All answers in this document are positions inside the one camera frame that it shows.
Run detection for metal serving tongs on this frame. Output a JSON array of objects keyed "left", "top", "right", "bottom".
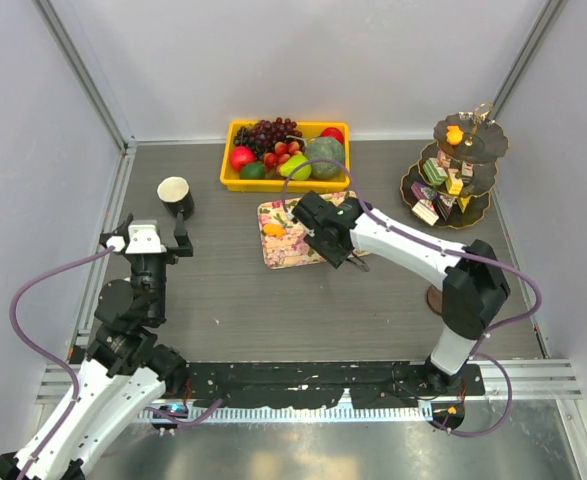
[{"left": 346, "top": 253, "right": 370, "bottom": 273}]

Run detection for round wooden coaster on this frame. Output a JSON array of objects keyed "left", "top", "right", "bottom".
[{"left": 426, "top": 286, "right": 443, "bottom": 315}]

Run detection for three-tier black cake stand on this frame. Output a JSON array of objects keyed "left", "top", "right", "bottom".
[{"left": 399, "top": 103, "right": 509, "bottom": 230}]

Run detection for black paper cup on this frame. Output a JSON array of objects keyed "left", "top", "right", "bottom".
[{"left": 156, "top": 176, "right": 195, "bottom": 219}]

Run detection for dark red grape bunch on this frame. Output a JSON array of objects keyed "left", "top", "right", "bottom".
[{"left": 232, "top": 117, "right": 302, "bottom": 155}]

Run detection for red cherries cluster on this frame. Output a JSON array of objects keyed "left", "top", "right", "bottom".
[{"left": 262, "top": 140, "right": 304, "bottom": 171}]

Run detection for chocolate cake slice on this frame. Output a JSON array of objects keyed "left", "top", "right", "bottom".
[{"left": 436, "top": 194, "right": 456, "bottom": 221}]

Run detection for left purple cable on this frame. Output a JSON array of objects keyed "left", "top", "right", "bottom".
[{"left": 10, "top": 247, "right": 117, "bottom": 480}]

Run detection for green lime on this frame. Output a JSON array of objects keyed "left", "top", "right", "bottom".
[{"left": 239, "top": 162, "right": 266, "bottom": 180}]

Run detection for yellow plastic fruit bin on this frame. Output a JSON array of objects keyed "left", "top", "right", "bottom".
[{"left": 219, "top": 119, "right": 350, "bottom": 193}]

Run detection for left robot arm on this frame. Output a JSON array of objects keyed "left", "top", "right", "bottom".
[{"left": 0, "top": 212, "right": 193, "bottom": 479}]

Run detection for red apple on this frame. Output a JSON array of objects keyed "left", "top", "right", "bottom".
[{"left": 229, "top": 146, "right": 256, "bottom": 172}]

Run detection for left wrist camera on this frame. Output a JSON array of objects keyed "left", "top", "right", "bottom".
[{"left": 99, "top": 220, "right": 167, "bottom": 255}]

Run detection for orange fish cookie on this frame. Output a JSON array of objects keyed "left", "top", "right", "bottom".
[
  {"left": 446, "top": 125, "right": 464, "bottom": 146},
  {"left": 262, "top": 223, "right": 286, "bottom": 238}
]

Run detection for green pear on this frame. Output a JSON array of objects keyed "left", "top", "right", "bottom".
[{"left": 277, "top": 154, "right": 312, "bottom": 181}]

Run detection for floral serving tray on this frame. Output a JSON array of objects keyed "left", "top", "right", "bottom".
[{"left": 256, "top": 190, "right": 372, "bottom": 272}]

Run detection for green melon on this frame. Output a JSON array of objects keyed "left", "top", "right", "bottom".
[{"left": 304, "top": 137, "right": 345, "bottom": 180}]

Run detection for green white cake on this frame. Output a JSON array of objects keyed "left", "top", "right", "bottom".
[{"left": 422, "top": 157, "right": 448, "bottom": 186}]

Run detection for yellow layered cake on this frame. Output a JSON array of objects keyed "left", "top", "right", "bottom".
[{"left": 445, "top": 168, "right": 464, "bottom": 196}]

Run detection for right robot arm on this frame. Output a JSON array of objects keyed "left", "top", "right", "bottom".
[{"left": 285, "top": 192, "right": 510, "bottom": 394}]

